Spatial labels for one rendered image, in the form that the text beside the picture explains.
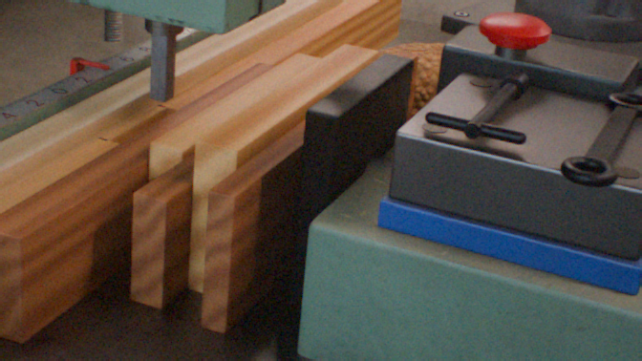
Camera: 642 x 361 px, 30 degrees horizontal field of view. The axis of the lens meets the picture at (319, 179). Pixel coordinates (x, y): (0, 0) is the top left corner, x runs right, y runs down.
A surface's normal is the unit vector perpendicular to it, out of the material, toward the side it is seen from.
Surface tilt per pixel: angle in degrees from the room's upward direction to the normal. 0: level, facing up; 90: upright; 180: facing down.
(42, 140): 0
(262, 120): 0
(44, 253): 90
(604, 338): 90
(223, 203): 90
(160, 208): 90
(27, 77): 1
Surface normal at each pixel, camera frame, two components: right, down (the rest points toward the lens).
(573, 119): 0.09, -0.91
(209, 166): -0.40, 0.34
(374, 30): 0.91, 0.24
